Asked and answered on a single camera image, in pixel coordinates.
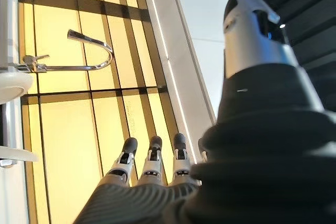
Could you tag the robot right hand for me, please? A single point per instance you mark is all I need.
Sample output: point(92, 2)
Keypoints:
point(262, 155)

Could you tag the chrome gooseneck kitchen faucet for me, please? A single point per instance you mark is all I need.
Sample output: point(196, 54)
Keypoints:
point(78, 68)

